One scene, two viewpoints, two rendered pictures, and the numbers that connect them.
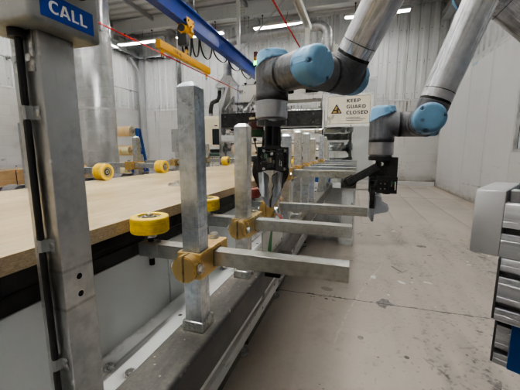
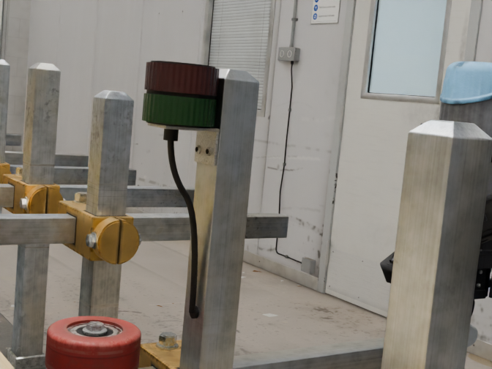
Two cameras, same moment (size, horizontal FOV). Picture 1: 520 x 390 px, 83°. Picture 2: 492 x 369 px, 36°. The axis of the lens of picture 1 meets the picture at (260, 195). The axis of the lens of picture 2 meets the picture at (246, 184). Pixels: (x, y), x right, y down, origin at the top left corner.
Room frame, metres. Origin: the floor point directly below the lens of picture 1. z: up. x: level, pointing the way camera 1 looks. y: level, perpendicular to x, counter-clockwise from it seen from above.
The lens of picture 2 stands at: (0.59, 0.47, 1.12)
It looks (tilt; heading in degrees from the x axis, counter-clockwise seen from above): 6 degrees down; 309
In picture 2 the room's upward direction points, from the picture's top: 5 degrees clockwise
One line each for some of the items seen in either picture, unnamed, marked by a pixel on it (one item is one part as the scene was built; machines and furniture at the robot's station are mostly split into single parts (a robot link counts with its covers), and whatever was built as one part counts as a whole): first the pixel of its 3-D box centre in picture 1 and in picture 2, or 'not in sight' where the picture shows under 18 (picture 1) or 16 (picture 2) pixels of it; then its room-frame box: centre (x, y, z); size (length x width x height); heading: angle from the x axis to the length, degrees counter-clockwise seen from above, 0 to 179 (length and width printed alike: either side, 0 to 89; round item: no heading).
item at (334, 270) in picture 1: (234, 258); not in sight; (0.56, 0.05, 0.83); 0.43 x 0.03 x 0.04; 72
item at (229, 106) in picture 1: (287, 157); not in sight; (3.70, -0.34, 0.95); 1.65 x 0.70 x 1.90; 72
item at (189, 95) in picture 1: (194, 216); not in sight; (0.54, 0.12, 0.92); 0.03 x 0.03 x 0.48; 72
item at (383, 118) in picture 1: (383, 124); (475, 111); (0.95, -0.38, 1.13); 0.09 x 0.08 x 0.11; 71
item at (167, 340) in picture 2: not in sight; (168, 340); (1.09, -0.06, 0.88); 0.02 x 0.02 x 0.01
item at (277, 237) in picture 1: (273, 237); not in sight; (0.98, -0.05, 0.75); 0.26 x 0.01 x 0.10; 162
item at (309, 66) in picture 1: (308, 70); not in sight; (0.65, -0.10, 1.21); 0.11 x 0.11 x 0.08; 35
